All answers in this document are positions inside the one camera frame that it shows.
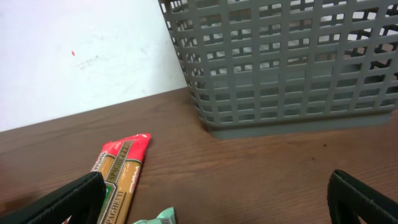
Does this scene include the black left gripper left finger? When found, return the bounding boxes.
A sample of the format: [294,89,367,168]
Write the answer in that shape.
[1,172,106,224]

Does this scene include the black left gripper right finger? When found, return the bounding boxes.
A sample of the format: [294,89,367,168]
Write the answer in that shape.
[327,169,397,224]

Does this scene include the red spaghetti packet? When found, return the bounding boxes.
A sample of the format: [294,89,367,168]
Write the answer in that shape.
[62,133,152,224]

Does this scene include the mint green snack packet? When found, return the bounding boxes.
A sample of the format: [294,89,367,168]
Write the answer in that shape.
[134,207,177,224]

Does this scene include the grey plastic lattice basket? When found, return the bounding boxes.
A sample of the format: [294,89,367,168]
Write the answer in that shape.
[159,0,397,139]

